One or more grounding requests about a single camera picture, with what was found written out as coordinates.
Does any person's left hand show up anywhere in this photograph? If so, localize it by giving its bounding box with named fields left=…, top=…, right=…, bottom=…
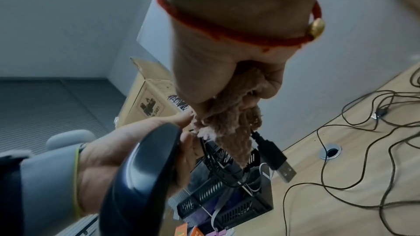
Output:
left=77, top=111, right=199, bottom=215

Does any person's right hand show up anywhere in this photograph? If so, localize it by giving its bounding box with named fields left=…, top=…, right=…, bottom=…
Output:
left=153, top=0, right=326, bottom=106

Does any black computer mouse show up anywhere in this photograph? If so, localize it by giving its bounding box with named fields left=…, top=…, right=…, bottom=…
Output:
left=98, top=122, right=184, bottom=236

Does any pink fluffy wiping cloth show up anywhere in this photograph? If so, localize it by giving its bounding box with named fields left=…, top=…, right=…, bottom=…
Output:
left=191, top=67, right=273, bottom=168

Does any black mouse cable with plug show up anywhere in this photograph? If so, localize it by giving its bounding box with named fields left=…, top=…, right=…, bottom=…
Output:
left=196, top=128, right=298, bottom=190

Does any tangle of black mouse cables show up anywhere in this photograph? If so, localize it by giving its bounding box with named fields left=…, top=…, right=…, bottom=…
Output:
left=282, top=67, right=420, bottom=236

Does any large stamped cardboard box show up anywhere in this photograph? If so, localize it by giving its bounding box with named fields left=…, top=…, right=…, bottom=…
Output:
left=116, top=57, right=191, bottom=128

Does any grey left wrist sleeve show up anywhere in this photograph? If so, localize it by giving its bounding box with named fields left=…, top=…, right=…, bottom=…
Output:
left=19, top=142, right=89, bottom=219

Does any black stacked tray rack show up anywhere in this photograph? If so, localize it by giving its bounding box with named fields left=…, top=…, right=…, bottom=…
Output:
left=167, top=140, right=275, bottom=230

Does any purple plastic strip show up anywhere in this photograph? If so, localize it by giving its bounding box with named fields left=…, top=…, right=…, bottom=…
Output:
left=205, top=228, right=236, bottom=236

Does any red string bracelet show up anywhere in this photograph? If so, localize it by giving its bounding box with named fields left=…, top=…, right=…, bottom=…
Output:
left=153, top=0, right=326, bottom=49

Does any left wrist camera rig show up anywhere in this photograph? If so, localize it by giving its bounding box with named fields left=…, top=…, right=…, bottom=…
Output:
left=0, top=149, right=37, bottom=236

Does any white desk cable grommet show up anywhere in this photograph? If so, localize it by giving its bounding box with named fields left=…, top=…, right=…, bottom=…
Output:
left=318, top=143, right=343, bottom=160

